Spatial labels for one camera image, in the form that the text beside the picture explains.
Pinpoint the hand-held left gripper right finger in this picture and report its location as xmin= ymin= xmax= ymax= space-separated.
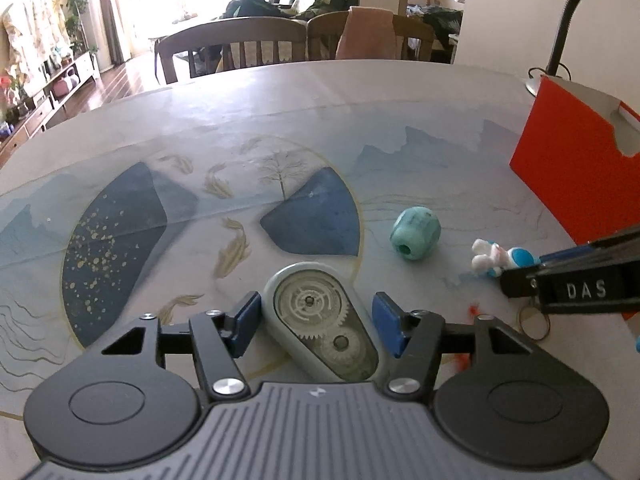
xmin=372 ymin=291 xmax=533 ymax=403

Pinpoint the dark wooden chair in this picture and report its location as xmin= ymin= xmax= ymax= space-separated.
xmin=154 ymin=16 xmax=308 ymax=85

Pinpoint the grey desk lamp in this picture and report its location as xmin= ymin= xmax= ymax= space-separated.
xmin=525 ymin=0 xmax=626 ymax=96

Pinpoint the white blue rabbit keychain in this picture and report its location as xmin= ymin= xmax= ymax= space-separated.
xmin=471 ymin=239 xmax=541 ymax=277

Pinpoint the teal pencil sharpener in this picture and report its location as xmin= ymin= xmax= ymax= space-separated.
xmin=390 ymin=206 xmax=442 ymax=262

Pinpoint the red cardboard box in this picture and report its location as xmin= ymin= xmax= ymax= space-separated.
xmin=509 ymin=75 xmax=640 ymax=246

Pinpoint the wooden media cabinet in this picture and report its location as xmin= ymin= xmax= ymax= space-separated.
xmin=0 ymin=50 xmax=101 ymax=171

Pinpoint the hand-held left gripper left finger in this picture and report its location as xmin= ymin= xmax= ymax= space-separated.
xmin=102 ymin=291 xmax=262 ymax=403

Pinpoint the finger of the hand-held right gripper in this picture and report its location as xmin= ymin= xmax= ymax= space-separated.
xmin=537 ymin=225 xmax=640 ymax=267
xmin=501 ymin=262 xmax=640 ymax=316

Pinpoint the metal key ring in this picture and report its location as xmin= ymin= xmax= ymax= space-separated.
xmin=517 ymin=302 xmax=551 ymax=341

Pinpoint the brown wooden chair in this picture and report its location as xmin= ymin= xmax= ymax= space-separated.
xmin=306 ymin=7 xmax=436 ymax=63

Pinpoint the pink cloth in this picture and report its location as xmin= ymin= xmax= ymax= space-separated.
xmin=335 ymin=6 xmax=396 ymax=61

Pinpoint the grey correction tape dispenser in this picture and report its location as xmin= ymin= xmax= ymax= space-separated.
xmin=263 ymin=261 xmax=379 ymax=383

